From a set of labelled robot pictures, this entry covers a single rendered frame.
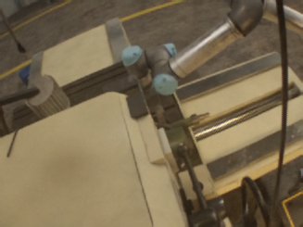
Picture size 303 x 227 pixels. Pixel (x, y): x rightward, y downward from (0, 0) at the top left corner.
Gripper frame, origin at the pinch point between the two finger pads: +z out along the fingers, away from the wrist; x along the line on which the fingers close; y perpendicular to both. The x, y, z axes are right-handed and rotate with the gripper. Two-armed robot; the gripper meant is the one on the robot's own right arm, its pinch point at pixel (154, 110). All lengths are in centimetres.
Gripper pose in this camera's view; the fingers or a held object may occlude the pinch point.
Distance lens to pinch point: 142.6
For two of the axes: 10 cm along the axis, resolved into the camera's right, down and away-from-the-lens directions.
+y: 8.6, -4.9, 1.1
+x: -4.1, -5.6, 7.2
